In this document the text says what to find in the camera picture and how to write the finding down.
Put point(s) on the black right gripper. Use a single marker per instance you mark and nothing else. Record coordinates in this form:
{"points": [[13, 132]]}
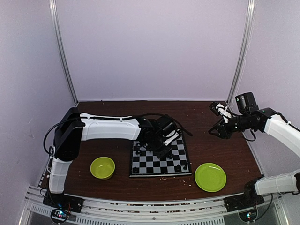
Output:
{"points": [[224, 132]]}

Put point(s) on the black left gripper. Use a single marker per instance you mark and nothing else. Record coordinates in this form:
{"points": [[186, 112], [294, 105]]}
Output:
{"points": [[162, 153]]}

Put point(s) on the black and grey chessboard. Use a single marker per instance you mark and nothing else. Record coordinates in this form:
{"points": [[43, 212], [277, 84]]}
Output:
{"points": [[143, 164]]}

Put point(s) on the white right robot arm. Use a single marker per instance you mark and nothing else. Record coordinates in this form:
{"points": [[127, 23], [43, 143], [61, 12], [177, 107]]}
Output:
{"points": [[270, 122]]}

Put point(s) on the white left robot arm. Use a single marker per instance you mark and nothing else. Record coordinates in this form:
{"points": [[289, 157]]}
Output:
{"points": [[62, 141]]}

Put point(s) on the green plate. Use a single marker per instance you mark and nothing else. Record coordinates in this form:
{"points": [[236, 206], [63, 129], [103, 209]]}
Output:
{"points": [[210, 177]]}

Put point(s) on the green bowl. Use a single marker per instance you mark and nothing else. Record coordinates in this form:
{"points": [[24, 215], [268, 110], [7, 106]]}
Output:
{"points": [[102, 168]]}

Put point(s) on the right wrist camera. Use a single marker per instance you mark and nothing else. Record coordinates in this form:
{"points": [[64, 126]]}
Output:
{"points": [[219, 109]]}

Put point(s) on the right aluminium corner post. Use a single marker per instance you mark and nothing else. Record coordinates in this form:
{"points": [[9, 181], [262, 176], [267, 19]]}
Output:
{"points": [[243, 51]]}

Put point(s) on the aluminium corner post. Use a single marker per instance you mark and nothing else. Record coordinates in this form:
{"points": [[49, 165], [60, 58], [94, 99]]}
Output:
{"points": [[243, 51], [62, 54]]}

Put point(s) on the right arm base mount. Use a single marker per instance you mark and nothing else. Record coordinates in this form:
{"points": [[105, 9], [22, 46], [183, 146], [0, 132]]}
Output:
{"points": [[243, 199]]}

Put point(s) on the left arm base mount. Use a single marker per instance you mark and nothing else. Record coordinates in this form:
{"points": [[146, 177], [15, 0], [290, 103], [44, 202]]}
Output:
{"points": [[61, 201]]}

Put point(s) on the left aluminium corner post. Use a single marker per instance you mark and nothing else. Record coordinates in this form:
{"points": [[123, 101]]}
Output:
{"points": [[62, 54]]}

